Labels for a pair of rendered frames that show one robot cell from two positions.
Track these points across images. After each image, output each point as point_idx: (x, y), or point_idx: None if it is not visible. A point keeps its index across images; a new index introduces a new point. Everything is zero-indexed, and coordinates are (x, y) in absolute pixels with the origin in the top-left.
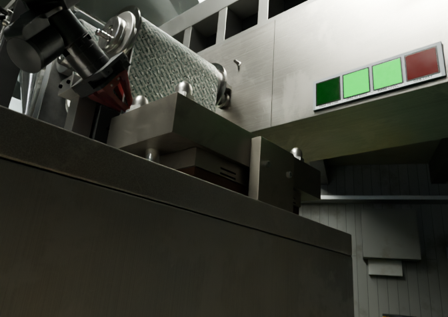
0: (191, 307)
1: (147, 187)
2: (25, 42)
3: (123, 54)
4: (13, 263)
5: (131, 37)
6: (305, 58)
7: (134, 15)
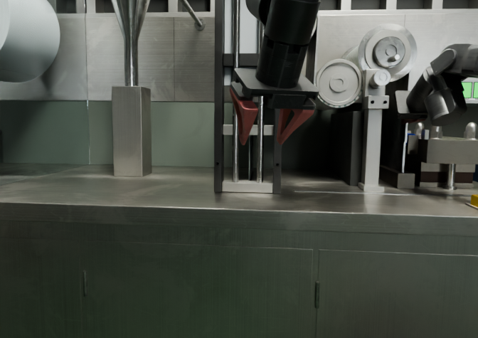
0: None
1: None
2: (460, 115)
3: None
4: None
5: (410, 62)
6: (429, 58)
7: (408, 40)
